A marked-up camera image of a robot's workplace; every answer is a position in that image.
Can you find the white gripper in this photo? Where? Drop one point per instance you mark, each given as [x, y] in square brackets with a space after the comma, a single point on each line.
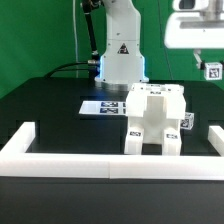
[200, 26]

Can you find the white tagged cube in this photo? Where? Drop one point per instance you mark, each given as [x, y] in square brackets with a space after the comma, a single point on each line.
[213, 71]
[188, 122]

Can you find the white chair seat part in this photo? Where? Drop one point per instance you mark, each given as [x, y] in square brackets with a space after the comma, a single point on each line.
[153, 126]

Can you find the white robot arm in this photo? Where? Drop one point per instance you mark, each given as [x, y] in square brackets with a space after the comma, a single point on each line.
[122, 64]

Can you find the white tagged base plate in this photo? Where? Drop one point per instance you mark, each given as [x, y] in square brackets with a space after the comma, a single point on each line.
[103, 108]

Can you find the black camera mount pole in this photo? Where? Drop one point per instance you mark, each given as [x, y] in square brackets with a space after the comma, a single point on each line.
[88, 6]

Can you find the white U-shaped fence frame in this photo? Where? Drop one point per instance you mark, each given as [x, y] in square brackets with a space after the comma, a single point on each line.
[16, 161]

